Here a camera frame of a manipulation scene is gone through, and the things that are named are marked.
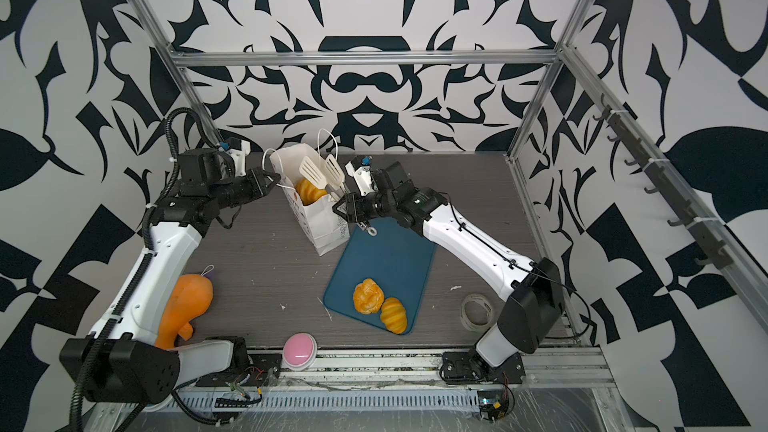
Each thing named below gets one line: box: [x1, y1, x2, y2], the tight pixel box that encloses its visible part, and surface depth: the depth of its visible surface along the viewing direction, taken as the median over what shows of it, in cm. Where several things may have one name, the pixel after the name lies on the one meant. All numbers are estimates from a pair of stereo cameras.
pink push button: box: [282, 332, 318, 371], surface depth 77 cm
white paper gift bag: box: [269, 143, 350, 257], surface depth 85 cm
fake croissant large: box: [295, 178, 327, 206], surface depth 87 cm
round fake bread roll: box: [353, 278, 385, 315], surface depth 83 cm
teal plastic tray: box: [323, 225, 369, 322], surface depth 90 cm
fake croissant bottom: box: [380, 297, 408, 334], surface depth 81 cm
